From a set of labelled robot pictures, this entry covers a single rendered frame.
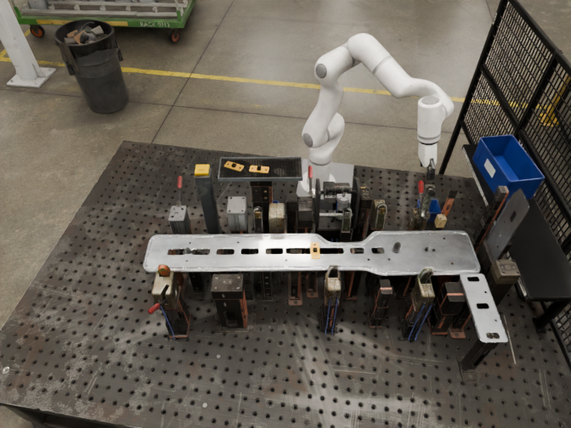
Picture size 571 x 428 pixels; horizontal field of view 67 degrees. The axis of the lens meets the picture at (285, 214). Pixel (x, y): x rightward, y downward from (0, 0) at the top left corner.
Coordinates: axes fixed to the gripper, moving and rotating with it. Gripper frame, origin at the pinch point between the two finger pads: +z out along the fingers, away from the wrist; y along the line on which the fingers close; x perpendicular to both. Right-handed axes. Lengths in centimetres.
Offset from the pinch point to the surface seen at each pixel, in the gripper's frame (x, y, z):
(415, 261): -9.7, 23.0, 27.8
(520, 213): 26.8, 25.2, 6.3
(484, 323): 8, 51, 34
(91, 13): -271, -382, 6
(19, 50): -315, -290, 4
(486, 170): 33.7, -21.2, 22.6
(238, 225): -81, 4, 10
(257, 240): -74, 10, 15
